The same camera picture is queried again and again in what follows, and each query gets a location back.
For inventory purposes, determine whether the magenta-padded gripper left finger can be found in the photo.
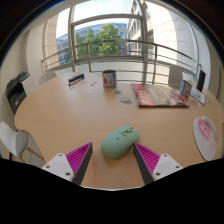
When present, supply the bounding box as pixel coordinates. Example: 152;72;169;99
41;142;94;186

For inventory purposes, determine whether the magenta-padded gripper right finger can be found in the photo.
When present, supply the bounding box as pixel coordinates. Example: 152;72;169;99
133;142;184;185

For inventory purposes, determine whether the mint green computer mouse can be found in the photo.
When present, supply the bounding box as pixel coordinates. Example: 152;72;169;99
100;124;141;160

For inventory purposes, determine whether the round white pink mouse pad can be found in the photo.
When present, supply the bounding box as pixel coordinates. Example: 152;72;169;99
192;115;219;162

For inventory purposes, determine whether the teal sticker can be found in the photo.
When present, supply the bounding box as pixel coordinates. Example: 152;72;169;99
118;96;134;105

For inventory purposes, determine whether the red and dark magazine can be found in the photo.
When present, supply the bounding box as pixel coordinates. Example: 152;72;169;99
130;82;190;108

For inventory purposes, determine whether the white chair with wooden legs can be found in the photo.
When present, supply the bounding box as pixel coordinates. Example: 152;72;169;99
0;120;46;168

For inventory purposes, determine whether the dark blue stapler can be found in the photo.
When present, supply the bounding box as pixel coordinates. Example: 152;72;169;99
67;73;86;87

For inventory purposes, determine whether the printed white red can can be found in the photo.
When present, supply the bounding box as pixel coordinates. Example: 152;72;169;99
101;69;118;90

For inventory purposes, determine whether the black cylindrical speaker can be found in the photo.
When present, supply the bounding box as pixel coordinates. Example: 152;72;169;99
196;69;207;93

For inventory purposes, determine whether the metal balcony railing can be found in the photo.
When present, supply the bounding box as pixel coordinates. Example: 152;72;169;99
41;39;203;86

